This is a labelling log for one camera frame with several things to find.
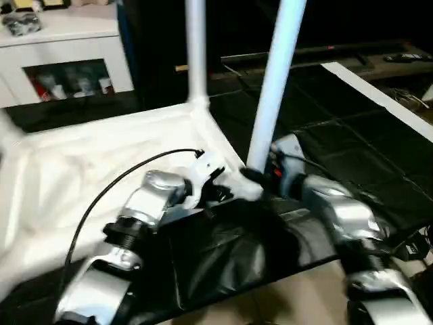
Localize white plastic table leg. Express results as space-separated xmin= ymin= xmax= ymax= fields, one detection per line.
xmin=185 ymin=0 xmax=211 ymax=113
xmin=0 ymin=108 xmax=25 ymax=147
xmin=244 ymin=0 xmax=307 ymax=174

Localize white plastic table top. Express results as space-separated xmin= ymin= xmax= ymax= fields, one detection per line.
xmin=0 ymin=100 xmax=265 ymax=300

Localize white flat strip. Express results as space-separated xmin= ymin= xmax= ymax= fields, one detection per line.
xmin=321 ymin=62 xmax=433 ymax=144

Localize white glass-door cabinet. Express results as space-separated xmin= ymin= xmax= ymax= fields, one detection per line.
xmin=0 ymin=0 xmax=136 ymax=110

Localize grey crumpled object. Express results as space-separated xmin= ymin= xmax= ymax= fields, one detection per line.
xmin=3 ymin=12 xmax=42 ymax=37

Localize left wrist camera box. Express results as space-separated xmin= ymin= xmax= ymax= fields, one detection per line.
xmin=181 ymin=152 xmax=228 ymax=208

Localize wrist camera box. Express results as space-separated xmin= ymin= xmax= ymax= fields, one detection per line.
xmin=269 ymin=133 xmax=306 ymax=198
xmin=181 ymin=152 xmax=228 ymax=208

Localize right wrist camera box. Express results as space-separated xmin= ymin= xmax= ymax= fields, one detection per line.
xmin=269 ymin=133 xmax=306 ymax=198

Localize dark long rail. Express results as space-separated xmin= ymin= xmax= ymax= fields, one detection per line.
xmin=220 ymin=43 xmax=433 ymax=66

